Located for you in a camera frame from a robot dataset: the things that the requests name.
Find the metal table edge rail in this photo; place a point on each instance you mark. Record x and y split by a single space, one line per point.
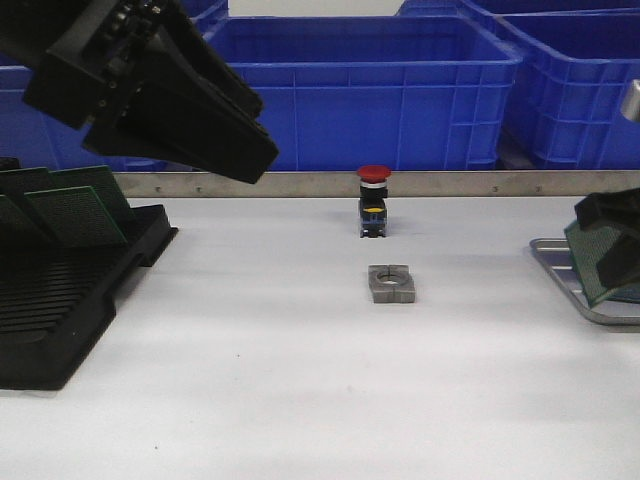
497 183

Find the grey metal clamp block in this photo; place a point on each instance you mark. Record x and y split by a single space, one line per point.
391 284

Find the blue plastic crate right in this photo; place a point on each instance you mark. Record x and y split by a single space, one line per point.
564 109

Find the red emergency stop button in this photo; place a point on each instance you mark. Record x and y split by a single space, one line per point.
372 207

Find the blue plastic crate centre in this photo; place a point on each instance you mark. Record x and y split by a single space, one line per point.
410 93

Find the silver metal tray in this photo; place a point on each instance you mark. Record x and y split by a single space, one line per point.
553 255

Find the green circuit board front edge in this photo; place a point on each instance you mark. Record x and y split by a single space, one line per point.
587 248

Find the blue crate back right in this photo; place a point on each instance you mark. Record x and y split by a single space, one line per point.
483 8

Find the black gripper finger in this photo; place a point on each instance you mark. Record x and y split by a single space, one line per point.
618 210
619 267

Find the green circuit board rear left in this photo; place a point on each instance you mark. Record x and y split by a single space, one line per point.
16 183

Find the green circuit board rear right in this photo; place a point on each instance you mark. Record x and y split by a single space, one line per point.
103 182

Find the green circuit board middle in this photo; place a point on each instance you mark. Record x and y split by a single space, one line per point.
77 217

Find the black slotted board rack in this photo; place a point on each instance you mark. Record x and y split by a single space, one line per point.
56 302

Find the blue plastic crate left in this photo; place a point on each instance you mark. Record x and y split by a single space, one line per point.
38 140

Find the blue crate back left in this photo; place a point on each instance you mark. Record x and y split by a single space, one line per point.
203 13

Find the green circuit board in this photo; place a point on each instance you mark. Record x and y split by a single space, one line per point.
103 182
16 183
77 217

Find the blue plastic crate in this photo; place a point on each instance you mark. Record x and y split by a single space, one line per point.
564 109
38 140
410 93

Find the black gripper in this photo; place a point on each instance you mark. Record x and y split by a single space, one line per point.
80 51

